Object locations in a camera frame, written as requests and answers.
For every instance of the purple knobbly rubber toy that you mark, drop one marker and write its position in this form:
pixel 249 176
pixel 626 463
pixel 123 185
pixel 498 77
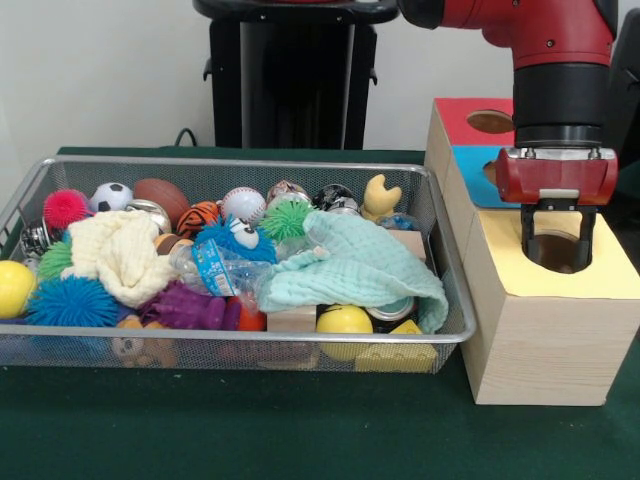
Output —
pixel 190 307

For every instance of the crushed clear plastic bottle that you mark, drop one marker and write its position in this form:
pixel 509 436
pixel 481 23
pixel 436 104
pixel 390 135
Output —
pixel 220 272

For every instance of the black and white soccer ball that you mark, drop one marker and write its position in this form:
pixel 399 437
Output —
pixel 111 196

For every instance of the plain yellow ball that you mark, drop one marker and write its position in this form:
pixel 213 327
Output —
pixel 15 287

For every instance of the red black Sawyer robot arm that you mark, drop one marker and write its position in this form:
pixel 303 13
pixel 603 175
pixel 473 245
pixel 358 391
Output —
pixel 560 60

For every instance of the large blue spiky ball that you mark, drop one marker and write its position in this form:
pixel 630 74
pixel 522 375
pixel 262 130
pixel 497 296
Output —
pixel 70 302

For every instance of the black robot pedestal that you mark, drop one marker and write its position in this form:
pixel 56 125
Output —
pixel 280 90

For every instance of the pink spiky ball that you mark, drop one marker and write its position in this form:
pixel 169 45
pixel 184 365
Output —
pixel 62 207

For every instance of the yellow smiley face ball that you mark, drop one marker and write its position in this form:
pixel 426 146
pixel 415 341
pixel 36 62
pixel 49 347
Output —
pixel 345 322

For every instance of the wooden box with three holes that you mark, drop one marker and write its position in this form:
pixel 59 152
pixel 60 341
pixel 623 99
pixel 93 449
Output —
pixel 550 350

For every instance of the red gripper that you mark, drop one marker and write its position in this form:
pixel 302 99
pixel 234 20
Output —
pixel 555 175

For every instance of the dark green table cloth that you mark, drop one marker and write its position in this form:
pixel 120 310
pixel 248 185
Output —
pixel 625 200
pixel 300 430

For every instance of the mint green cloth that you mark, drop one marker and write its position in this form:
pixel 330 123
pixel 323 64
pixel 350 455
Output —
pixel 360 270

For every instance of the small blue spiky ball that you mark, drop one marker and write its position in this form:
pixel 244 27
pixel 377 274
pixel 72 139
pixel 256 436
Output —
pixel 220 239

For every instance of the cream white cloth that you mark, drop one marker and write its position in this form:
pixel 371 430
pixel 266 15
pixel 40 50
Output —
pixel 120 255

